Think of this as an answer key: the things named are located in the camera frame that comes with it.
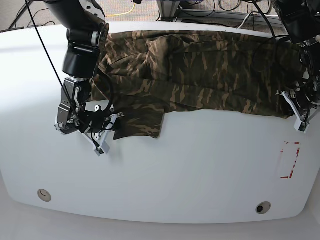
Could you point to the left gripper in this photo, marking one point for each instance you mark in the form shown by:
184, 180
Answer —
305, 104

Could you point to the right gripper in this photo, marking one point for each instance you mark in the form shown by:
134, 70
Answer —
96, 125

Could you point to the camouflage t-shirt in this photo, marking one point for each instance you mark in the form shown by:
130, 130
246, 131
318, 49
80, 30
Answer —
152, 73

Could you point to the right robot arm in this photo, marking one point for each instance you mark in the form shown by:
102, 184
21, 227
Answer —
87, 33

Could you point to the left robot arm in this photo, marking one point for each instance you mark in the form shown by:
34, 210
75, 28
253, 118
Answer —
301, 20

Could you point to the red tape rectangle marking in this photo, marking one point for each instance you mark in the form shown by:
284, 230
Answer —
288, 159

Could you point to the left table grommet hole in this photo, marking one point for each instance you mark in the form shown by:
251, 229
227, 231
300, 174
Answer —
44, 195

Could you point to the table grommet hole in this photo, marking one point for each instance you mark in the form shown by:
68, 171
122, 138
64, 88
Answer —
263, 208
44, 195

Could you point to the right table grommet hole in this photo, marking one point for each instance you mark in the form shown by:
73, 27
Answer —
263, 208

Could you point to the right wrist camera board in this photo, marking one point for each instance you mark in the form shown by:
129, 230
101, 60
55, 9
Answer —
101, 151

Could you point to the aluminium frame stand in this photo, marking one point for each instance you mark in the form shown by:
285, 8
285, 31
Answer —
218, 12

